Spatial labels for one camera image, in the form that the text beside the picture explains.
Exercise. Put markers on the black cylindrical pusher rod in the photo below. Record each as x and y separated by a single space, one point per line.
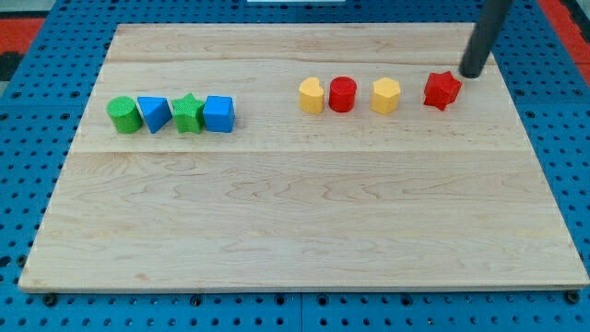
483 37

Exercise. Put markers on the red star block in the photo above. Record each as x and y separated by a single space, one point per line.
441 89

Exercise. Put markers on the light wooden board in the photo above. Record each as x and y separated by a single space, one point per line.
414 200

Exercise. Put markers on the green star block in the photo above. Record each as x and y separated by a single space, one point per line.
188 114

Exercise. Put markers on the yellow hexagon block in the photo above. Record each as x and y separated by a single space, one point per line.
386 94

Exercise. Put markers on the red cylinder block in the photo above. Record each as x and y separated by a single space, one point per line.
342 94

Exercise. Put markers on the yellow heart block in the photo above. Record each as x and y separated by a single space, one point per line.
311 95

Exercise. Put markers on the blue cube block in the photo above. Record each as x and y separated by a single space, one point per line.
219 114

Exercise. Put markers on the blue triangle block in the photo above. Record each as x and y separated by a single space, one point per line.
156 111

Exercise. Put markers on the green cylinder block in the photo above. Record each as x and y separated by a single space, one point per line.
124 114

